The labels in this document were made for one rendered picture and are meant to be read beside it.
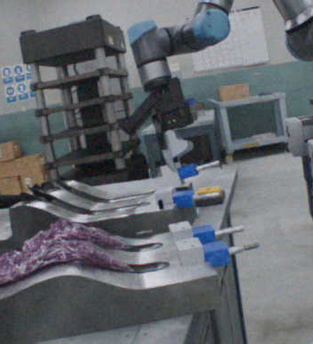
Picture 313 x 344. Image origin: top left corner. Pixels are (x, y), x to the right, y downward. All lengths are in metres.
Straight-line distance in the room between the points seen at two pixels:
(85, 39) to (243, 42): 3.17
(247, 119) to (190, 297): 6.80
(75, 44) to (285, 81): 3.67
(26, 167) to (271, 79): 4.08
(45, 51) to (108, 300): 4.49
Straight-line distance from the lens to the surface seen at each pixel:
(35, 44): 5.12
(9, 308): 0.71
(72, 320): 0.70
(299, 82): 7.52
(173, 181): 1.10
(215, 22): 1.04
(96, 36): 4.92
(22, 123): 8.05
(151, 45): 1.13
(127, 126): 1.13
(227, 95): 6.81
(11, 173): 7.82
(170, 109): 1.09
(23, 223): 1.08
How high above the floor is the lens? 1.11
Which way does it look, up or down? 8 degrees down
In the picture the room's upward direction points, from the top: 10 degrees counter-clockwise
